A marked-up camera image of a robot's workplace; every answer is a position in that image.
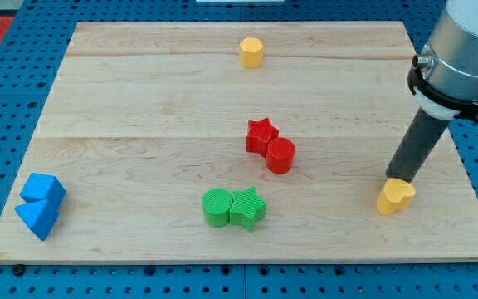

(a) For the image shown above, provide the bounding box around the yellow heart block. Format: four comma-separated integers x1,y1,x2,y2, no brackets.
376,178,417,215

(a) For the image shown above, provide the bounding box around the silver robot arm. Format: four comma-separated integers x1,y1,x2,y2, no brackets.
407,0,478,124

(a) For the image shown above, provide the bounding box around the green star block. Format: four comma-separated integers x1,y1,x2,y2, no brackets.
229,187,266,232

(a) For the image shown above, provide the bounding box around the green cylinder block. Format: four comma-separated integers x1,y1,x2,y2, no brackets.
202,187,233,228

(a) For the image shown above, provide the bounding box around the blue cube block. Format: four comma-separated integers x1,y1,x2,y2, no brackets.
20,173,66,208

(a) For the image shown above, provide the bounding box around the light wooden board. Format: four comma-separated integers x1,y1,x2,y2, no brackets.
0,22,478,265

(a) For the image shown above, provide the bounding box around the blue triangle block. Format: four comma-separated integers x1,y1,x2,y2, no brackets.
14,200,59,241

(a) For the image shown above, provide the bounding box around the red star block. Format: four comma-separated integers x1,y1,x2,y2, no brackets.
246,118,279,158

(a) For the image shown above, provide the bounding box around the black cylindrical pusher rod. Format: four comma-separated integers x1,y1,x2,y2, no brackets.
386,108,450,183

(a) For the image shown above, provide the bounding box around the yellow hexagon block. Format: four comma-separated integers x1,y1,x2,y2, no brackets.
239,37,264,68

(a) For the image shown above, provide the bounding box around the red cylinder block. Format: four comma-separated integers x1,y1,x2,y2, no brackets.
266,137,295,174

